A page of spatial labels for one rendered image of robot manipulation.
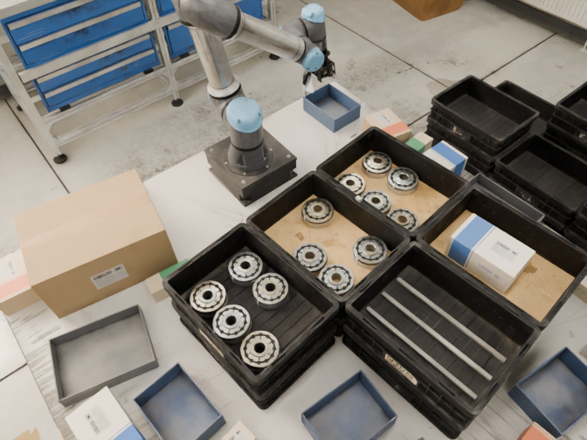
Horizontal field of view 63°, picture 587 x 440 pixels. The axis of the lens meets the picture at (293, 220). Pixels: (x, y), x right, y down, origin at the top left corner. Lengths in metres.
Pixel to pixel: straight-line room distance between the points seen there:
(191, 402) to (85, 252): 0.53
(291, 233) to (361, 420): 0.58
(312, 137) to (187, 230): 0.65
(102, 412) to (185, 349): 0.28
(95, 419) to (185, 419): 0.23
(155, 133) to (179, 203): 1.47
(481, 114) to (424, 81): 1.07
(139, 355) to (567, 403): 1.20
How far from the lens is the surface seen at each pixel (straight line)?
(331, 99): 2.21
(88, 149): 3.31
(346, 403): 1.42
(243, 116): 1.63
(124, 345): 1.58
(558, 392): 1.58
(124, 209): 1.61
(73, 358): 1.62
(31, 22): 2.89
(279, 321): 1.37
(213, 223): 1.76
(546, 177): 2.55
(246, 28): 1.47
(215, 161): 1.81
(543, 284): 1.58
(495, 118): 2.60
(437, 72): 3.70
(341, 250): 1.49
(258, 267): 1.43
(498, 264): 1.45
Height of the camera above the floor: 2.06
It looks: 52 degrees down
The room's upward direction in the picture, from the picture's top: 3 degrees counter-clockwise
